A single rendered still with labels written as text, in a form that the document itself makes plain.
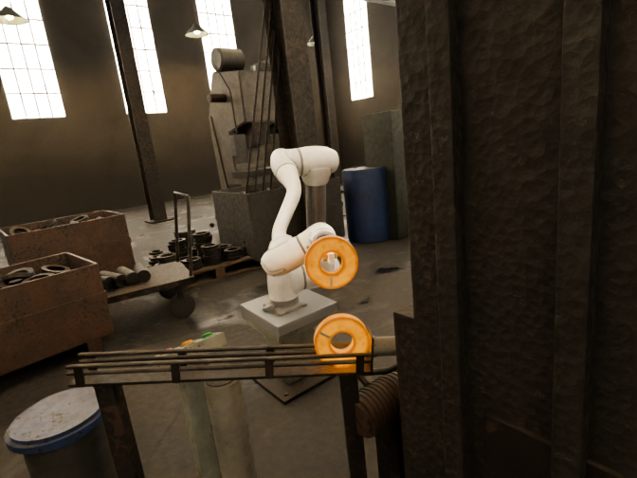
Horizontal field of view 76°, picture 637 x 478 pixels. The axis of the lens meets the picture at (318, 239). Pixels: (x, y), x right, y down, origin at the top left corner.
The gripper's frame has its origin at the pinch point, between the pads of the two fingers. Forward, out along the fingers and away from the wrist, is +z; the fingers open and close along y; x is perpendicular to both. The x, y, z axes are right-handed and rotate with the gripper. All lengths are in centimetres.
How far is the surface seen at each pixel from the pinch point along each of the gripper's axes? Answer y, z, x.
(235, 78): 71, -527, 164
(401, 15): -14, 39, 50
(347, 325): -1.8, 9.9, -17.4
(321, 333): 5.4, 9.8, -18.6
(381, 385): -10.5, 4.7, -39.6
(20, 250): 260, -267, -21
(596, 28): -29, 65, 38
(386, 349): -11.7, 10.6, -25.4
